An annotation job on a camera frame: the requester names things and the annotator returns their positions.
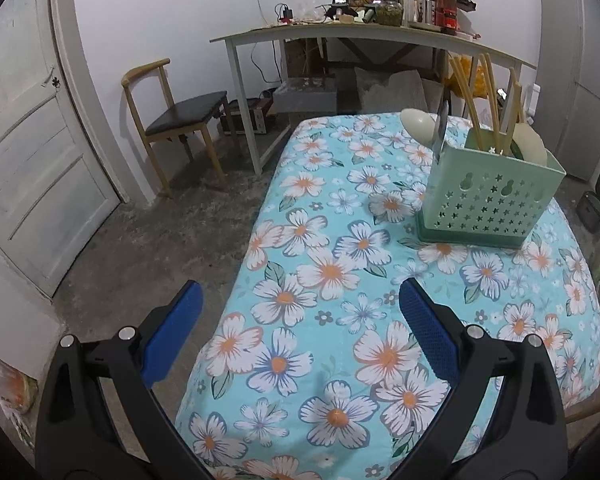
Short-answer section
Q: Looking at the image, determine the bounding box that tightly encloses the wooden chair black seat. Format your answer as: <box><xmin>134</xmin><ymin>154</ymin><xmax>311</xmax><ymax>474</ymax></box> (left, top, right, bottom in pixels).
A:
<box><xmin>121</xmin><ymin>58</ymin><xmax>228</xmax><ymax>197</ymax></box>

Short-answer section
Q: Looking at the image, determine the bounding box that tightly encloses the small oven under desk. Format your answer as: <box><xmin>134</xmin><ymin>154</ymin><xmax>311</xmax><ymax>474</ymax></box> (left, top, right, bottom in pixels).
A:
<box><xmin>218</xmin><ymin>96</ymin><xmax>276</xmax><ymax>137</ymax></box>

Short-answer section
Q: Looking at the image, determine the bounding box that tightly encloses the floral blue tablecloth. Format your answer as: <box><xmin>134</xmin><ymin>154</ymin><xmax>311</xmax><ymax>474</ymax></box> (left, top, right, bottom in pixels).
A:
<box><xmin>175</xmin><ymin>113</ymin><xmax>600</xmax><ymax>479</ymax></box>

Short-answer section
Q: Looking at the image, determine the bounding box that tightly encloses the grey storage box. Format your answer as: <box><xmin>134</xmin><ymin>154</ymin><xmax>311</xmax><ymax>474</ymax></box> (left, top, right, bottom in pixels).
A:
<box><xmin>273</xmin><ymin>77</ymin><xmax>338</xmax><ymax>114</ymax></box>

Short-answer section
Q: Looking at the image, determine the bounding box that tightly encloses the grey refrigerator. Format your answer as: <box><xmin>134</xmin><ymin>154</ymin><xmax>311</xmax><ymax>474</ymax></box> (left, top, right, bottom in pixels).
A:
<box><xmin>534</xmin><ymin>0</ymin><xmax>600</xmax><ymax>181</ymax></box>

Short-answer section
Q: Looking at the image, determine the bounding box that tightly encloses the cream plastic ladle spoon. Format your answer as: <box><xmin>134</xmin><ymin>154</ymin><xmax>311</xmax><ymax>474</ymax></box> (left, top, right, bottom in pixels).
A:
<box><xmin>400</xmin><ymin>108</ymin><xmax>436</xmax><ymax>148</ymax></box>

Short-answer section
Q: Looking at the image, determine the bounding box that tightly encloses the green perforated utensil holder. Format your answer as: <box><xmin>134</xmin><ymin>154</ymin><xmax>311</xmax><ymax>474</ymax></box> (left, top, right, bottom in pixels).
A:
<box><xmin>416</xmin><ymin>130</ymin><xmax>566</xmax><ymax>248</ymax></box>

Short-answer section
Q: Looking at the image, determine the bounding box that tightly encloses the red bottle on desk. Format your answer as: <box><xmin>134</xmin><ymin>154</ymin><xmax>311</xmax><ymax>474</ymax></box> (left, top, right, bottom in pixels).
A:
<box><xmin>434</xmin><ymin>0</ymin><xmax>457</xmax><ymax>35</ymax></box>

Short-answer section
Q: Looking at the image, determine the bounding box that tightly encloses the white panel door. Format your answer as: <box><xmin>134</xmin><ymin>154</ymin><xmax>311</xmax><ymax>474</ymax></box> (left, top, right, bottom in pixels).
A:
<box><xmin>0</xmin><ymin>18</ymin><xmax>119</xmax><ymax>296</ymax></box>

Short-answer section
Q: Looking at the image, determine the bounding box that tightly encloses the long white desk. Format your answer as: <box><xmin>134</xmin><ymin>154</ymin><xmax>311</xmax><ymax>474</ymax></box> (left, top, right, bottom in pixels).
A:
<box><xmin>212</xmin><ymin>22</ymin><xmax>535</xmax><ymax>176</ymax></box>

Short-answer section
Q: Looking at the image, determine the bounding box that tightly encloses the yellow plastic bag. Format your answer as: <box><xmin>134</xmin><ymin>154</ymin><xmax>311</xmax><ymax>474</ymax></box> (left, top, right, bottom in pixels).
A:
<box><xmin>443</xmin><ymin>58</ymin><xmax>489</xmax><ymax>99</ymax></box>

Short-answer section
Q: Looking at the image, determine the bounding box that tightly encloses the wooden chopstick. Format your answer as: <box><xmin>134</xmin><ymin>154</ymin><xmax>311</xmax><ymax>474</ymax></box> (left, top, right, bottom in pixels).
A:
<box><xmin>464</xmin><ymin>56</ymin><xmax>479</xmax><ymax>130</ymax></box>
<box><xmin>481</xmin><ymin>53</ymin><xmax>501</xmax><ymax>154</ymax></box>
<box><xmin>512</xmin><ymin>82</ymin><xmax>524</xmax><ymax>124</ymax></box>
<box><xmin>503</xmin><ymin>67</ymin><xmax>518</xmax><ymax>156</ymax></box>
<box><xmin>450</xmin><ymin>55</ymin><xmax>486</xmax><ymax>151</ymax></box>

